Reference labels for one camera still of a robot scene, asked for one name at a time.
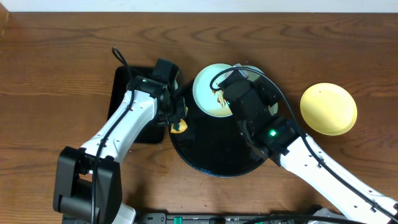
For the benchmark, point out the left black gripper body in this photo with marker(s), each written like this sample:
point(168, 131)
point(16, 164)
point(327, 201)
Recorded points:
point(180, 109)

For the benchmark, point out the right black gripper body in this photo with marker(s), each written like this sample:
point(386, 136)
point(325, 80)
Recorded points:
point(265, 91)

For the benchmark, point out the yellow green scrub sponge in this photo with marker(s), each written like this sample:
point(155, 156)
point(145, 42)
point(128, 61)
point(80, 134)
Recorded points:
point(178, 128)

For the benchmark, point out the light blue plate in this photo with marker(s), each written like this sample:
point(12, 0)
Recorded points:
point(209, 101)

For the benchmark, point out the yellow plate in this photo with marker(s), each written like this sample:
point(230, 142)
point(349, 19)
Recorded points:
point(328, 109)

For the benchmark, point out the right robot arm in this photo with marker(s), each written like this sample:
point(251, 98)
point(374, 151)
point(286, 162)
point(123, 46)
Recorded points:
point(286, 144)

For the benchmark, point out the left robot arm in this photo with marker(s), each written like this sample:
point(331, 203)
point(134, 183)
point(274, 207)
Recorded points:
point(88, 179)

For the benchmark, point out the black rectangular tray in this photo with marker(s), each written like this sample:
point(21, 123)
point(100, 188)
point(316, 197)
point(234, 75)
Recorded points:
point(121, 81)

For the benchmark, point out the black round tray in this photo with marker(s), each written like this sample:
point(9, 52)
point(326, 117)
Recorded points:
point(211, 145)

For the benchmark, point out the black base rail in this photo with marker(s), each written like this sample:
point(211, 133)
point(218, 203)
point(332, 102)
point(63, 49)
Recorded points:
point(162, 218)

